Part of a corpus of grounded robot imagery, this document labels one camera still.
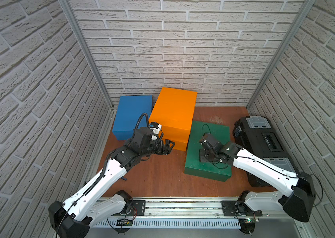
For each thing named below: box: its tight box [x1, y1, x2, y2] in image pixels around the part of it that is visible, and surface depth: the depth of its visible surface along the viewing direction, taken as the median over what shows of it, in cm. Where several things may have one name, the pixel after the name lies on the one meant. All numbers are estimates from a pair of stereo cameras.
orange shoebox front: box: [148, 86, 198, 142], surface depth 88 cm
